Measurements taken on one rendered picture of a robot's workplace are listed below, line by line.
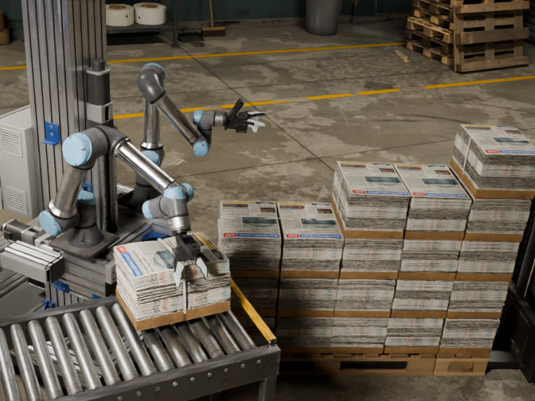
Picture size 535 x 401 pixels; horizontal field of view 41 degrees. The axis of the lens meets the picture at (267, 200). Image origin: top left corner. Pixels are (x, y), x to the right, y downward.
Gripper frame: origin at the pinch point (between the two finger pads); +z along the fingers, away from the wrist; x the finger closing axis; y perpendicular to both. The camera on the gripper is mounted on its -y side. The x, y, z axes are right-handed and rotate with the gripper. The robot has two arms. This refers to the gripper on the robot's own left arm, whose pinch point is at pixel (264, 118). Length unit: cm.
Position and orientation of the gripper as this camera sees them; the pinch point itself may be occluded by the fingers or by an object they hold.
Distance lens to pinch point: 358.5
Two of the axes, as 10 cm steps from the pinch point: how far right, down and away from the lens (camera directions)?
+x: -0.2, 5.8, -8.2
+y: -0.7, 8.1, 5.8
